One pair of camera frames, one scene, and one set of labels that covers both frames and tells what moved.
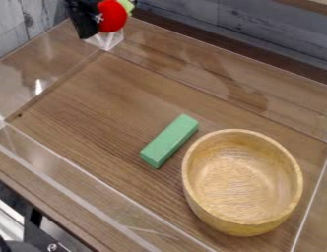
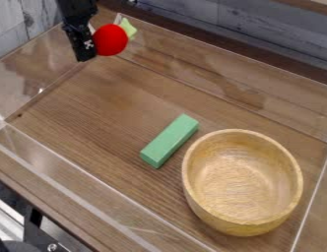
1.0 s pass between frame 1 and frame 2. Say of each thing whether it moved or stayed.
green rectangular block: stayed
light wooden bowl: stayed
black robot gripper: moved
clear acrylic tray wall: stayed
